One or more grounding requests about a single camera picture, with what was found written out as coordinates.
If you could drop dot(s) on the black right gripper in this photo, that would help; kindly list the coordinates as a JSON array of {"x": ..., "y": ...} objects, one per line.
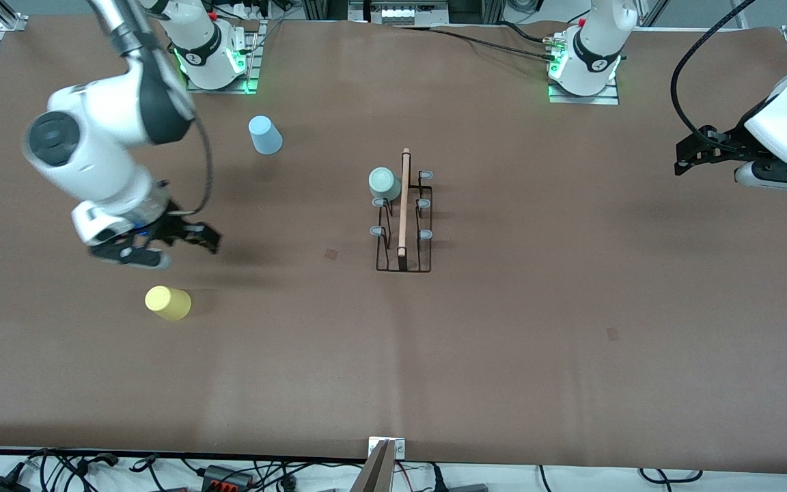
[{"x": 173, "y": 227}]

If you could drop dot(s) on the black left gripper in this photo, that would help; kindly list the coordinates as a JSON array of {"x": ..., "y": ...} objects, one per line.
[{"x": 727, "y": 145}]

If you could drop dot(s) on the yellow plastic cup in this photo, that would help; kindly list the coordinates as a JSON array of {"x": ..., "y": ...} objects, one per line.
[{"x": 169, "y": 304}]

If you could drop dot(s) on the pale green plastic cup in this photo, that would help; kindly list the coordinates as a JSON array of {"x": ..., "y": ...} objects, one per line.
[{"x": 383, "y": 182}]

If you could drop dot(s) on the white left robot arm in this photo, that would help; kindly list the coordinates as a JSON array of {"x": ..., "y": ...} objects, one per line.
[{"x": 591, "y": 41}]

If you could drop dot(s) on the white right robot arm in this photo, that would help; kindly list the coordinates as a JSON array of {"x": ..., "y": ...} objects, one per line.
[{"x": 103, "y": 137}]

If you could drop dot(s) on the light blue plastic cup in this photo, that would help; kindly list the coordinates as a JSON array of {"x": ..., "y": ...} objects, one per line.
[{"x": 266, "y": 135}]

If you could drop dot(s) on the black orange connector block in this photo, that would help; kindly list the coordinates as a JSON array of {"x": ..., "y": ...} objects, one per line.
[{"x": 228, "y": 477}]

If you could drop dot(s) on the brown table cover mat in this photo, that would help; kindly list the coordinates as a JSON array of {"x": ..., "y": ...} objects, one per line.
[{"x": 571, "y": 383}]

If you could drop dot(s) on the white socket strip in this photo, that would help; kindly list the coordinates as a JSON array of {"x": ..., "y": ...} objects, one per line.
[{"x": 397, "y": 12}]

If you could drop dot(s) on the tan wedge-shaped beam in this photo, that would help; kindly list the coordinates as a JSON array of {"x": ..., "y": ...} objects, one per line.
[{"x": 374, "y": 475}]

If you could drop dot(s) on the black power adapter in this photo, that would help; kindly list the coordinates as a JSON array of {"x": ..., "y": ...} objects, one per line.
[{"x": 1, "y": 485}]

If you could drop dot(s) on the black plug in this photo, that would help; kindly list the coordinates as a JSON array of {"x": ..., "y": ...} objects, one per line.
[{"x": 438, "y": 480}]

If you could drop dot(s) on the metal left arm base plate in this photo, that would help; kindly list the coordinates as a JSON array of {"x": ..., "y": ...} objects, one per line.
[{"x": 585, "y": 100}]

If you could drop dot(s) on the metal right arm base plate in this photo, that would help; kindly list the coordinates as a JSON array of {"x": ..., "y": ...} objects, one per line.
[{"x": 253, "y": 68}]

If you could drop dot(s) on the small metal bracket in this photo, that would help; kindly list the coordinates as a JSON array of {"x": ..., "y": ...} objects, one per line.
[{"x": 399, "y": 447}]

